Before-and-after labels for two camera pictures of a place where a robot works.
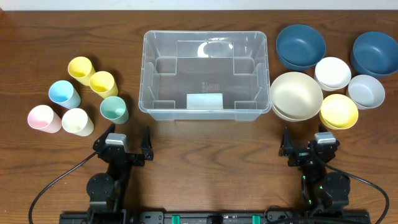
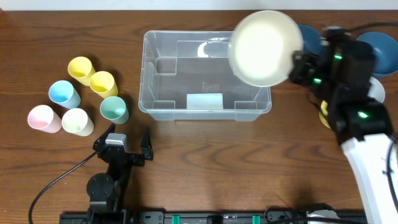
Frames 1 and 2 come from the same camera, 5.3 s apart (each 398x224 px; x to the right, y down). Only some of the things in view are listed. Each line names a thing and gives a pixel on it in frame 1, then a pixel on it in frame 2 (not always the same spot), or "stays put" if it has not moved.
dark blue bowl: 374,55 stays put
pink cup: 42,117 stays put
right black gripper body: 306,155 → 301,69
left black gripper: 123,156 stays put
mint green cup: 114,108 stays put
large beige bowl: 296,97 → 261,46
